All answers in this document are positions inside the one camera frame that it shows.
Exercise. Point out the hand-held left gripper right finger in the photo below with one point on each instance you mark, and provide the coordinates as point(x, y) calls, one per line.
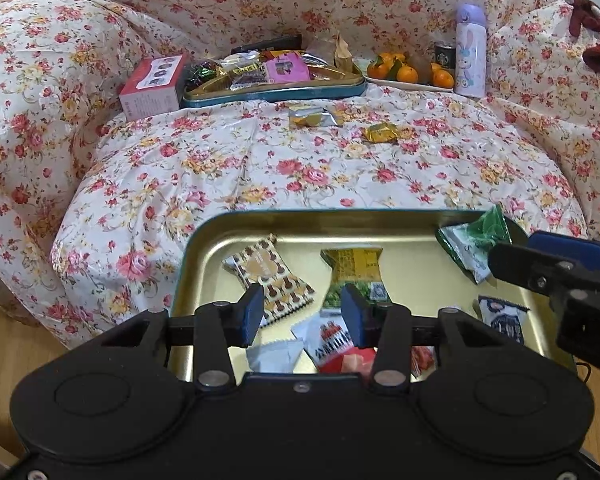
point(352, 321)

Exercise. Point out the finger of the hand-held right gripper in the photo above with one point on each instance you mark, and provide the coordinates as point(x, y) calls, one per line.
point(565, 250)
point(525, 265)

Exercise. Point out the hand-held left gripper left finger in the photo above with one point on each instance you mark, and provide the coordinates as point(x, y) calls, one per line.
point(252, 317)

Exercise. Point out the red white snack packet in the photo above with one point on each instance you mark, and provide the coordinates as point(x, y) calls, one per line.
point(330, 340)

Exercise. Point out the brown patterned snack packet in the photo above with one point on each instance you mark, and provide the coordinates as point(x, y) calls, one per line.
point(275, 280)

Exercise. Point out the yellow green snack packet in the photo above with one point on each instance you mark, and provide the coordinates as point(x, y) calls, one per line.
point(352, 270)

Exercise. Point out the green white snack packet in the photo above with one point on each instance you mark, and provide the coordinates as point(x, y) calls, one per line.
point(467, 245)

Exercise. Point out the blue white snack packet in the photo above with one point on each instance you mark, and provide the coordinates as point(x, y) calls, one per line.
point(502, 322)

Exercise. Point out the teal tin lid tray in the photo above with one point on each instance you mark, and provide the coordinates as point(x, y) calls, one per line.
point(410, 275)

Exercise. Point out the plain white snack packet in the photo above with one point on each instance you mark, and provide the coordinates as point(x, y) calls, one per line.
point(272, 357)

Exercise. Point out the small red snack packet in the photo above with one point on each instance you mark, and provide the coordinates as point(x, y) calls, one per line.
point(422, 360)

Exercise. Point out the gold wrapped candy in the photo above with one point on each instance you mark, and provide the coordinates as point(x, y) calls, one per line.
point(380, 133)

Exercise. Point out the silver yellow snack packet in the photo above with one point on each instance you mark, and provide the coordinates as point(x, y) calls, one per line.
point(310, 117)

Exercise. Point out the purple white water bottle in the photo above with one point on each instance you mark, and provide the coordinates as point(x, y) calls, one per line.
point(470, 50)

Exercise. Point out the teal tin with gold inside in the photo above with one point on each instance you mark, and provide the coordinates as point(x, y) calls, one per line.
point(280, 96)

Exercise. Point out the pile of mandarin oranges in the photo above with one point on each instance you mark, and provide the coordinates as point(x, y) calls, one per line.
point(407, 75)

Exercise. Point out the dark drink can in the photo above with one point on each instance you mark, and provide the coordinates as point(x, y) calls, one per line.
point(444, 55)

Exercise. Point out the brown kiwi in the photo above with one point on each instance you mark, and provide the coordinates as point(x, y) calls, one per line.
point(421, 63)

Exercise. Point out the clear packet with yellow label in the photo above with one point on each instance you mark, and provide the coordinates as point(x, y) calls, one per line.
point(245, 75)

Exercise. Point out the green foil candy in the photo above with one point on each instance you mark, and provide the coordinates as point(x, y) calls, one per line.
point(204, 72)

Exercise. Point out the red cardboard box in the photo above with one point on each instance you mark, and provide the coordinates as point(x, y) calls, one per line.
point(152, 87)

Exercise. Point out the pink snack packet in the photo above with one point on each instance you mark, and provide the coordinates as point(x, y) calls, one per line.
point(287, 67)

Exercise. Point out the orange yellow snack packet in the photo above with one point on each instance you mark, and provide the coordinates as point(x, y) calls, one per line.
point(280, 54)

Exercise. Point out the brown paper snack packet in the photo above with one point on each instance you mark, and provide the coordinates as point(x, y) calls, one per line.
point(330, 50)

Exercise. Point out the long black packet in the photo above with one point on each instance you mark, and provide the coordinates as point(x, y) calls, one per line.
point(267, 44)

